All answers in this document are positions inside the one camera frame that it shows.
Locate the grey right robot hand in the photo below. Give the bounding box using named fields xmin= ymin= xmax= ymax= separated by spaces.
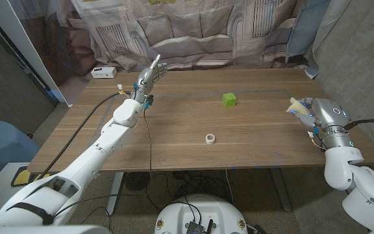
xmin=290 ymin=97 xmax=354 ymax=151

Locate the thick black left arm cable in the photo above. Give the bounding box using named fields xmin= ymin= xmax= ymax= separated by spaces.
xmin=37 ymin=92 xmax=132 ymax=179

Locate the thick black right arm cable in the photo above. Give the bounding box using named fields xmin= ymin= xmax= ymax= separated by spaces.
xmin=342 ymin=118 xmax=374 ymax=131

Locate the white floor base yellow pad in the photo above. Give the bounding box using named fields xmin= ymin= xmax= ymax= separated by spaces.
xmin=0 ymin=161 xmax=51 ymax=214

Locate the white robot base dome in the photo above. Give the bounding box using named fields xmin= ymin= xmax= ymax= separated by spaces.
xmin=154 ymin=194 xmax=249 ymax=234

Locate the thin black left wrist cable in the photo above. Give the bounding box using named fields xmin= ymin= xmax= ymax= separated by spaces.
xmin=143 ymin=109 xmax=154 ymax=173

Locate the printed sofa backdrop cloth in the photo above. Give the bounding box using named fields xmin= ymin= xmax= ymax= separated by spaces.
xmin=8 ymin=0 xmax=332 ymax=79

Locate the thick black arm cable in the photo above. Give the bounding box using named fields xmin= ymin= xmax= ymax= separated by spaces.
xmin=37 ymin=92 xmax=132 ymax=179
xmin=342 ymin=118 xmax=374 ymax=131

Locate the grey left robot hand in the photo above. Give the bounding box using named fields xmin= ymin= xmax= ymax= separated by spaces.
xmin=131 ymin=54 xmax=169 ymax=105

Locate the black round floor fan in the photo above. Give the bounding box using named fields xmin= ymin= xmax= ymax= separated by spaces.
xmin=124 ymin=171 xmax=151 ymax=192

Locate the pale yellow sponge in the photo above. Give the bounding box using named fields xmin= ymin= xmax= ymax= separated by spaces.
xmin=286 ymin=97 xmax=311 ymax=116

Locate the black cable bundle under table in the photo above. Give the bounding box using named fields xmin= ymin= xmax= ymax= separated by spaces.
xmin=172 ymin=170 xmax=230 ymax=198

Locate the white power strip box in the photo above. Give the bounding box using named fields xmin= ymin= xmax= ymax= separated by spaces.
xmin=90 ymin=66 xmax=118 ymax=79

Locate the grey table leg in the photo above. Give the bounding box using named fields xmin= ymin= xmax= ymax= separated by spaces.
xmin=269 ymin=168 xmax=292 ymax=213

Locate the white table leg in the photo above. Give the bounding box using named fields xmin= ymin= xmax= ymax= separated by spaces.
xmin=106 ymin=172 xmax=125 ymax=216

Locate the green cube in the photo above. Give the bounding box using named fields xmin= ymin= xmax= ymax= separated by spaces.
xmin=222 ymin=92 xmax=238 ymax=109

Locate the white leaning panel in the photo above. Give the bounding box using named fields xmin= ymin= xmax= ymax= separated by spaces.
xmin=0 ymin=0 xmax=74 ymax=107

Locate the pale grey hanging cloth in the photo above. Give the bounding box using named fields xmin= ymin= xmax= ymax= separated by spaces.
xmin=305 ymin=0 xmax=353 ymax=79

